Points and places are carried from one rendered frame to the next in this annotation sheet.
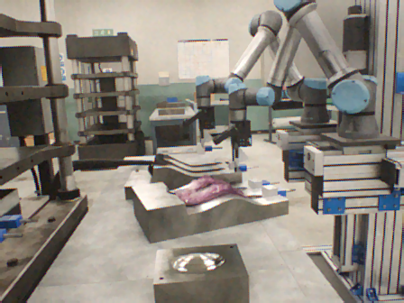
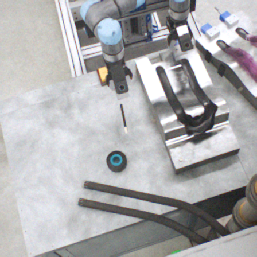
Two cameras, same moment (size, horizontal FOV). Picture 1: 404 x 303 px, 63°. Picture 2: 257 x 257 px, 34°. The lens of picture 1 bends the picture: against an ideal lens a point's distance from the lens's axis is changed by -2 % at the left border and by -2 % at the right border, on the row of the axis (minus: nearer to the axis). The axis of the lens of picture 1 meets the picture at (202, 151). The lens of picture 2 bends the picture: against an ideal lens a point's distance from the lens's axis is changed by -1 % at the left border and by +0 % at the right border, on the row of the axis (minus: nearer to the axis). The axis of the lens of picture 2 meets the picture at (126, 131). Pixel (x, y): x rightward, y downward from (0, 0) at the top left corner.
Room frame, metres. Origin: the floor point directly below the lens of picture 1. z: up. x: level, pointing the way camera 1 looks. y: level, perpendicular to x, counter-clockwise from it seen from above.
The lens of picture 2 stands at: (1.81, 0.86, 2.38)
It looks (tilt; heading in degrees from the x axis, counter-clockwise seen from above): 65 degrees down; 266
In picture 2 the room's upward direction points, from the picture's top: 11 degrees counter-clockwise
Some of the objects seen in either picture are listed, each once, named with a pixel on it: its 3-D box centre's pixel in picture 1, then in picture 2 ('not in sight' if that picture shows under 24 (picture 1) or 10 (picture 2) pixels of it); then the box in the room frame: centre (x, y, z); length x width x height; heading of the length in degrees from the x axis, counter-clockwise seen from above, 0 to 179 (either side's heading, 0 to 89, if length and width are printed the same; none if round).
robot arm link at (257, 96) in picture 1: (261, 96); not in sight; (1.42, -0.26, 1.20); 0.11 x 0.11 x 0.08; 55
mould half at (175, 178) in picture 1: (183, 172); (185, 102); (1.51, 0.09, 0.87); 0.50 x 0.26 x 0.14; 94
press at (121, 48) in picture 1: (112, 101); not in sight; (5.91, 1.52, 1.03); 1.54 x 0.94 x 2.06; 4
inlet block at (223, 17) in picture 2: (280, 191); (224, 16); (1.21, -0.29, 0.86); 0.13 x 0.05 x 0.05; 111
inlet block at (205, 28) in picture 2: (265, 184); (205, 28); (1.31, -0.25, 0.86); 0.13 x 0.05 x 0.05; 111
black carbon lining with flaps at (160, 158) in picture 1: (186, 162); (186, 92); (1.50, 0.08, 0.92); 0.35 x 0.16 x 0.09; 94
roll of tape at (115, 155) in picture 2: not in sight; (116, 161); (1.83, 0.24, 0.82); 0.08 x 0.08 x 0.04
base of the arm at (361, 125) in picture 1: (358, 123); not in sight; (1.30, -0.62, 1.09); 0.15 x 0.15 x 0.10
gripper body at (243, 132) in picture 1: (240, 133); (178, 22); (1.46, -0.17, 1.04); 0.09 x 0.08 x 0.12; 94
